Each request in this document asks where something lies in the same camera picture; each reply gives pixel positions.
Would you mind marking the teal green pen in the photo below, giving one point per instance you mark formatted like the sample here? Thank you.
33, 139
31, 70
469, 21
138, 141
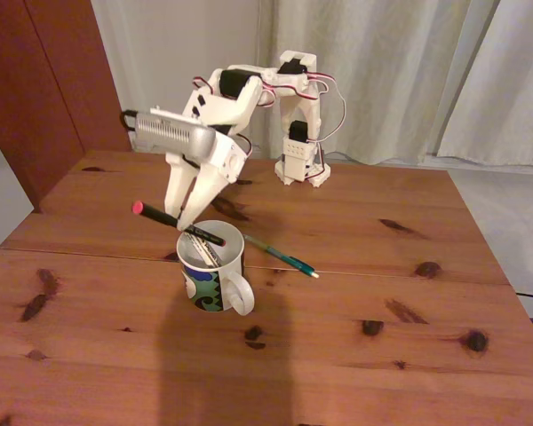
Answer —
284, 257

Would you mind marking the white marker black cap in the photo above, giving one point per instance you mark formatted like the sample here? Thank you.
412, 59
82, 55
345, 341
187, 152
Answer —
204, 253

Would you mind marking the brown wooden door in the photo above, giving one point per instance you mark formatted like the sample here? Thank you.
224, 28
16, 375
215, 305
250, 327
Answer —
26, 89

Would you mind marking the black pen red ends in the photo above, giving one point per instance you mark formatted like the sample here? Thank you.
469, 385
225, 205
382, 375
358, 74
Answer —
160, 216

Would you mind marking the silver camera box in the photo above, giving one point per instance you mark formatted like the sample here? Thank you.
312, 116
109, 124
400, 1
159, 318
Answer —
177, 133

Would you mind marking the white mug blue green pattern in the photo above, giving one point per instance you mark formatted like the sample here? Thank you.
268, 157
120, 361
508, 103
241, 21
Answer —
209, 284

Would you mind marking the white curtain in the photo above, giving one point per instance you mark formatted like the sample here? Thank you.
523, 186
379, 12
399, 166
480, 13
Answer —
515, 89
404, 66

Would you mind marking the white baseboard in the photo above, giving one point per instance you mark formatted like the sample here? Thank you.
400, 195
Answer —
137, 144

